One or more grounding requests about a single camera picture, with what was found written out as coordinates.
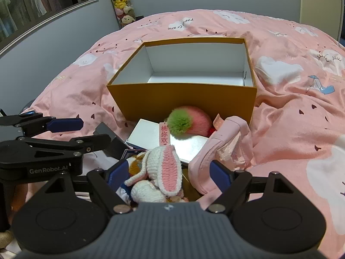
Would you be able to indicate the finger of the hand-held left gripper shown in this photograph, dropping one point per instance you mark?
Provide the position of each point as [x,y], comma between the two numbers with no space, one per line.
[64,124]
[89,143]

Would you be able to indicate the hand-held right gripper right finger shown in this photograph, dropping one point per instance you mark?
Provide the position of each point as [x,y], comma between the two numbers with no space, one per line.
[219,174]

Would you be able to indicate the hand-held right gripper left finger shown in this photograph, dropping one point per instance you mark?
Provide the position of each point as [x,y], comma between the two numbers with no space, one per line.
[118,172]

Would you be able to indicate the pink fabric pouch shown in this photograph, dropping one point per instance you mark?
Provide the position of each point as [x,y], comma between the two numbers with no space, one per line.
[229,140]

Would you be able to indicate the white box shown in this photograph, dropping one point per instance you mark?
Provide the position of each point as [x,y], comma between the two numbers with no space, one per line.
[145,135]

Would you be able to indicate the white crochet bunny toy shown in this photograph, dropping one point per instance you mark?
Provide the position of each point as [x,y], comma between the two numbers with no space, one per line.
[167,167]

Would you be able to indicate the yellow cardboard box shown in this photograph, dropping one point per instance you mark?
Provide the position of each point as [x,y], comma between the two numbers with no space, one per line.
[183,102]

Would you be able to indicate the black flat case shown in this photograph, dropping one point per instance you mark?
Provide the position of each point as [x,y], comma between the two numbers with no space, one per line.
[118,147]

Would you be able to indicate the brown fuzzy plush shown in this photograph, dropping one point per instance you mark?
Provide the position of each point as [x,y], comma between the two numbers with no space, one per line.
[5,238]

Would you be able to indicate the pink cloud printed blanket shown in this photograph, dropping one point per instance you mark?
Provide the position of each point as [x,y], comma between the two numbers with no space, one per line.
[291,108]

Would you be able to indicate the grey framed window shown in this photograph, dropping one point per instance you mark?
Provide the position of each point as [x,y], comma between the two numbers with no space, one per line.
[40,2]

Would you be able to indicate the hanging column of plush toys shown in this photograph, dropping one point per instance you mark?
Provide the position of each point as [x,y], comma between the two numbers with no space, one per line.
[121,2]

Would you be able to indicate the white door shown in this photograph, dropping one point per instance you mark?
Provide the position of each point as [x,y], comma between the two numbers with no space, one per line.
[326,5]

